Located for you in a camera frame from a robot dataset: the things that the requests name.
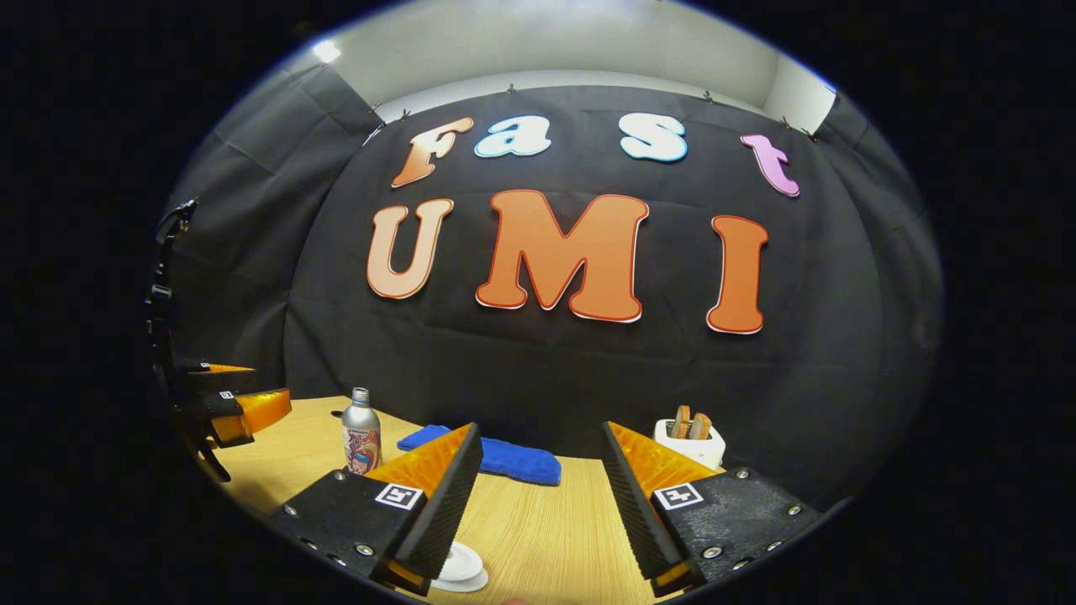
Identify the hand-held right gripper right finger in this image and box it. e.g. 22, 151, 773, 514
600, 420, 825, 597

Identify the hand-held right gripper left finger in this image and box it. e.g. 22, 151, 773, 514
269, 422, 485, 597

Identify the silver water bottle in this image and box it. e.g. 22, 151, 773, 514
341, 387, 382, 476

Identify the blue towel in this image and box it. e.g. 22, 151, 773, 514
397, 424, 562, 487

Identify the white toaster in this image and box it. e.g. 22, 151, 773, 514
654, 418, 727, 471

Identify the black backdrop cloth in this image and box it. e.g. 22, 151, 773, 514
151, 63, 942, 513

